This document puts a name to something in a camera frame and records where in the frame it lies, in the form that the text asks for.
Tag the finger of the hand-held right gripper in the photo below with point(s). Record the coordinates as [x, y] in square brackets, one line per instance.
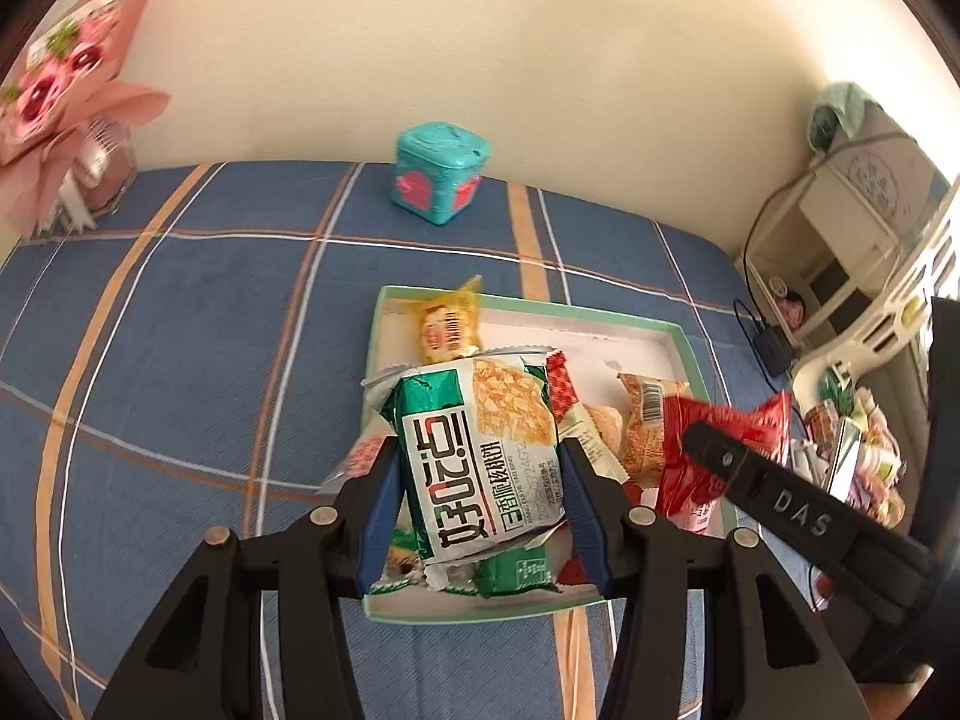
[724, 457]

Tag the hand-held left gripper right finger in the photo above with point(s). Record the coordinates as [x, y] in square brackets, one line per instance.
[589, 525]

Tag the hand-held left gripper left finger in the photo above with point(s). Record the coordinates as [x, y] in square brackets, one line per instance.
[379, 517]

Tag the red flower print packet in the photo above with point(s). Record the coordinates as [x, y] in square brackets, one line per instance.
[679, 487]

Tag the clear bread packet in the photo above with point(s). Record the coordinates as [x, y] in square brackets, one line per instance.
[364, 457]

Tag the small white packet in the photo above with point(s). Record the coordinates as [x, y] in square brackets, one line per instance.
[600, 457]

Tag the dark green packet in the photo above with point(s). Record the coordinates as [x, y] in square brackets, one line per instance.
[517, 570]

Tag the green and white packet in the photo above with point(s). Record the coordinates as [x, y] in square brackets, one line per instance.
[480, 450]

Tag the teal cardboard tray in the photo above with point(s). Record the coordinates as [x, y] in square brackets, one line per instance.
[622, 345]

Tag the yellow cake packet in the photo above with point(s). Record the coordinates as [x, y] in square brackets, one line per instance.
[450, 326]

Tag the pile of assorted snack packets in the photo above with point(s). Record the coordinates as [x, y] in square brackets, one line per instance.
[855, 442]

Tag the black power adapter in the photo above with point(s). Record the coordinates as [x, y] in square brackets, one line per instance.
[772, 351]

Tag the small round pink figure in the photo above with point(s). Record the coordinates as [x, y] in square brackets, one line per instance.
[789, 307]

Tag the blue plaid bedsheet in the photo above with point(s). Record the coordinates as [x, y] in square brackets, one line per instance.
[187, 390]

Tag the white plastic basket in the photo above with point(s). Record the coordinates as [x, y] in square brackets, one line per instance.
[907, 292]

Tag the white shelf unit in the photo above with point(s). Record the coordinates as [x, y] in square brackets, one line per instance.
[840, 217]

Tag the teal toy box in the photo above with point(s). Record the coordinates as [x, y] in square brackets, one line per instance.
[427, 165]

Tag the green cloth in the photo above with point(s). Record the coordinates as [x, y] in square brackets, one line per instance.
[844, 109]

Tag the clear glass vase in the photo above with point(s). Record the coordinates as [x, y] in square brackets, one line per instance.
[112, 172]

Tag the pink paper flower bouquet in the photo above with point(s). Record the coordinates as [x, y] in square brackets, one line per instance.
[67, 90]

